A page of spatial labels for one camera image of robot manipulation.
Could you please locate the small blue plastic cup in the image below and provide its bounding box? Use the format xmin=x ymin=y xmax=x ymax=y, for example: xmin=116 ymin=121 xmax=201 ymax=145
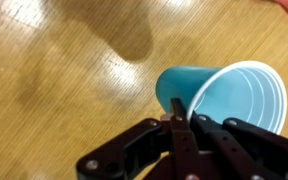
xmin=155 ymin=60 xmax=288 ymax=136

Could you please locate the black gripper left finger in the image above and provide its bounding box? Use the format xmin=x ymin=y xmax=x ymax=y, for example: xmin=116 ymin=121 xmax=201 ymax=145
xmin=75 ymin=97 xmax=202 ymax=180

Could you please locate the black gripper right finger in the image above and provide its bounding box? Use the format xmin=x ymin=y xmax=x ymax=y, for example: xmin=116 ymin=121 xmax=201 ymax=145
xmin=189 ymin=112 xmax=288 ymax=180

